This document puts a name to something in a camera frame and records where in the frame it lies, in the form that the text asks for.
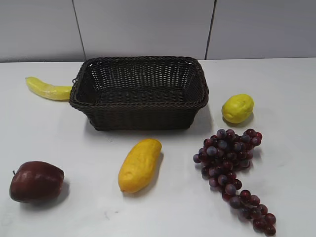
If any yellow lemon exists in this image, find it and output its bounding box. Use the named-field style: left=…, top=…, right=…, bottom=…
left=222, top=94, right=254, bottom=124

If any black wicker basket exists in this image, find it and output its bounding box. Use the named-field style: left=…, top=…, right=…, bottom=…
left=69, top=56, right=209, bottom=131

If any dark red apple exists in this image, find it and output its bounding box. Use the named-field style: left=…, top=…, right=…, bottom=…
left=9, top=161, right=65, bottom=203

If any purple grape bunch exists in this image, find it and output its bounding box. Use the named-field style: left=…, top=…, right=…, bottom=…
left=193, top=128, right=276, bottom=237

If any long yellow squash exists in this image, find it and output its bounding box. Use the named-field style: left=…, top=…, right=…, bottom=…
left=118, top=139, right=162, bottom=194

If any yellow banana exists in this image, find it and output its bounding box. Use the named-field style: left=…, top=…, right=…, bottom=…
left=26, top=77, right=72, bottom=101

